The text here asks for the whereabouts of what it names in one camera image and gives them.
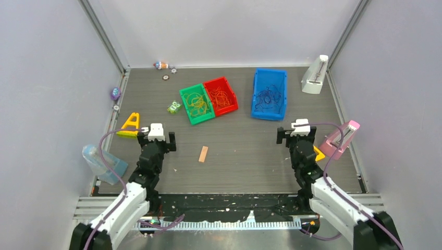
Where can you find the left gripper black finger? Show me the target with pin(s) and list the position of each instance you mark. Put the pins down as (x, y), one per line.
(140, 138)
(171, 145)

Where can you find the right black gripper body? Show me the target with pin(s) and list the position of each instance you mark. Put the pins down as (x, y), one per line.
(290, 143)

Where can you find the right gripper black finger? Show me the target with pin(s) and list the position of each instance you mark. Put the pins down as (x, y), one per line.
(312, 133)
(280, 135)

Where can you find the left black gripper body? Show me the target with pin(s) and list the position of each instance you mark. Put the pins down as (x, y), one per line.
(162, 147)

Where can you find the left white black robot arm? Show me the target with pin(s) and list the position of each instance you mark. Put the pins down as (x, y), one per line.
(139, 196)

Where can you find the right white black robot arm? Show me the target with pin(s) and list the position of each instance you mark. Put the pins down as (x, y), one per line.
(361, 226)

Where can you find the yellow orange toy piece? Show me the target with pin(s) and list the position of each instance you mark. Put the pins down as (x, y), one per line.
(319, 154)

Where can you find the pink metronome box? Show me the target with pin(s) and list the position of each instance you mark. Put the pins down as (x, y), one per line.
(336, 143)

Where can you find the small wooden block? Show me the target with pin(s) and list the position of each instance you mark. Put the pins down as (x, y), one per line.
(203, 154)

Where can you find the green plastic bin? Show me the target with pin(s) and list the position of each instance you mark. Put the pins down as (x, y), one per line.
(197, 104)

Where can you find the blue plastic bin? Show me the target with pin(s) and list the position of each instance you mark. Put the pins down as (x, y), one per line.
(269, 99)

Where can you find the white metronome box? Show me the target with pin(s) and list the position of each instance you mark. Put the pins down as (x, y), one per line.
(313, 79)

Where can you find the purple round toy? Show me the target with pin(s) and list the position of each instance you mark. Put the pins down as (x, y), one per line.
(115, 93)

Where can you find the clear plastic bottle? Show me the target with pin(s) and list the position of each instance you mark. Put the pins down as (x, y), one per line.
(91, 154)

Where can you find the red plastic bin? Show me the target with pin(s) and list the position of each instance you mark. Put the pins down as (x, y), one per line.
(221, 95)

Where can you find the small figurine toy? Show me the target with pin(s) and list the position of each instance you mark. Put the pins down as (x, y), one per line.
(161, 65)

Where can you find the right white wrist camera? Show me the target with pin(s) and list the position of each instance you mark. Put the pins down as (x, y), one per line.
(300, 127)

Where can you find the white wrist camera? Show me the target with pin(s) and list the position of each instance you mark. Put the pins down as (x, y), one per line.
(155, 131)
(300, 127)

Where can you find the yellow triangular toy frame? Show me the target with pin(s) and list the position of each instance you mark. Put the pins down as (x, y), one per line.
(132, 123)

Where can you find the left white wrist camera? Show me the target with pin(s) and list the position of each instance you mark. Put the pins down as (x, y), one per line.
(155, 131)

